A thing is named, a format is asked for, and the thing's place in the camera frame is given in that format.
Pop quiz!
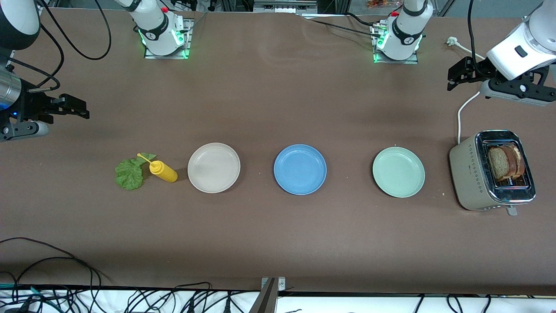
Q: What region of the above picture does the aluminium profile with bracket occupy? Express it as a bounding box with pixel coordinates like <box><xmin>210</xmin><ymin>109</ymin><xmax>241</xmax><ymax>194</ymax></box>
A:
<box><xmin>248</xmin><ymin>277</ymin><xmax>286</xmax><ymax>313</ymax></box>

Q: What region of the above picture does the black arm base cable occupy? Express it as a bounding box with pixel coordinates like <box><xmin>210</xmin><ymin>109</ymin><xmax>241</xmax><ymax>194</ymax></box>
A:
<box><xmin>300</xmin><ymin>12</ymin><xmax>383</xmax><ymax>39</ymax></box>

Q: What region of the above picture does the tangled black cable bundle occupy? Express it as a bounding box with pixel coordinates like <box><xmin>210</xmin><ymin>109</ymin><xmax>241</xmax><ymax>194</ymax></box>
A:
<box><xmin>0</xmin><ymin>282</ymin><xmax>244</xmax><ymax>313</ymax></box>

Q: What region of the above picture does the white toaster power cord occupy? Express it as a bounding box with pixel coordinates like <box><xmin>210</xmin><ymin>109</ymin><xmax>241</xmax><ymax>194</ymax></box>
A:
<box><xmin>447</xmin><ymin>37</ymin><xmax>489</xmax><ymax>145</ymax></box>

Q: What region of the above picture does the teal cable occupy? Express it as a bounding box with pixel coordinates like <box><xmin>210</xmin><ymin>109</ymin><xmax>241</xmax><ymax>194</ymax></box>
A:
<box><xmin>0</xmin><ymin>283</ymin><xmax>57</xmax><ymax>311</ymax></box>

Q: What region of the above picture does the yellow squeeze bottle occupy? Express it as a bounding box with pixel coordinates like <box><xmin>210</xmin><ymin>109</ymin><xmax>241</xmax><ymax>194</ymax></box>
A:
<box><xmin>137</xmin><ymin>153</ymin><xmax>178</xmax><ymax>183</ymax></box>

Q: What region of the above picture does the beige round plate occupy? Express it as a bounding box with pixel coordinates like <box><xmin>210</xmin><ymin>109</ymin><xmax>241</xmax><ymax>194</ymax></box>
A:
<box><xmin>187</xmin><ymin>143</ymin><xmax>241</xmax><ymax>193</ymax></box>

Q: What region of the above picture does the blue round plate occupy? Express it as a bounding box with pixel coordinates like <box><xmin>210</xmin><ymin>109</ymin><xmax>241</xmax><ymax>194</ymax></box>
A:
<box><xmin>274</xmin><ymin>144</ymin><xmax>327</xmax><ymax>196</ymax></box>

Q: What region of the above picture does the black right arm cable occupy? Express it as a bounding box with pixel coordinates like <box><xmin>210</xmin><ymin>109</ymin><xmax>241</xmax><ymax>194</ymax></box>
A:
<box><xmin>9</xmin><ymin>0</ymin><xmax>112</xmax><ymax>93</ymax></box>

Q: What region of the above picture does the green lettuce leaf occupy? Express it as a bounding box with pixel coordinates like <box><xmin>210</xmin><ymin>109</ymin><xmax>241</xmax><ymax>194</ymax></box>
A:
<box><xmin>115</xmin><ymin>153</ymin><xmax>157</xmax><ymax>190</ymax></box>

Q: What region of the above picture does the toasted brown bread slice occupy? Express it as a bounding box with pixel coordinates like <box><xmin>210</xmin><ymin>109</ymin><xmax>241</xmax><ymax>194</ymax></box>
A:
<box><xmin>487</xmin><ymin>146</ymin><xmax>517</xmax><ymax>182</ymax></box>
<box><xmin>506</xmin><ymin>143</ymin><xmax>526</xmax><ymax>178</ymax></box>

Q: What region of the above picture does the grey metal box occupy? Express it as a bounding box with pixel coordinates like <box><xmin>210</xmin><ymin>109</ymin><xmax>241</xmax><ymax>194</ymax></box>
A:
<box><xmin>253</xmin><ymin>0</ymin><xmax>318</xmax><ymax>14</ymax></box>

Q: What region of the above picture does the mint green round plate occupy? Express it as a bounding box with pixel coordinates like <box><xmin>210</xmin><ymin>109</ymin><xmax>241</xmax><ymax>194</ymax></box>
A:
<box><xmin>372</xmin><ymin>147</ymin><xmax>426</xmax><ymax>198</ymax></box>

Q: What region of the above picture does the beige chrome toaster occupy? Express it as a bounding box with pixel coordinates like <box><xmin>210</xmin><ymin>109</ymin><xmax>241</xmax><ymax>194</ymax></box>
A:
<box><xmin>449</xmin><ymin>130</ymin><xmax>536</xmax><ymax>216</ymax></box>

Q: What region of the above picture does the black cable loop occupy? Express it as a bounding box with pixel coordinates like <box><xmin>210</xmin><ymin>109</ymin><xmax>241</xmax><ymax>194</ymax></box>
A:
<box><xmin>0</xmin><ymin>237</ymin><xmax>105</xmax><ymax>290</ymax></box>

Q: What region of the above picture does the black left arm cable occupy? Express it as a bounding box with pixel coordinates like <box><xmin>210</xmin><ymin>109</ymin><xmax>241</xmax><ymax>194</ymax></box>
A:
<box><xmin>467</xmin><ymin>0</ymin><xmax>483</xmax><ymax>78</ymax></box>

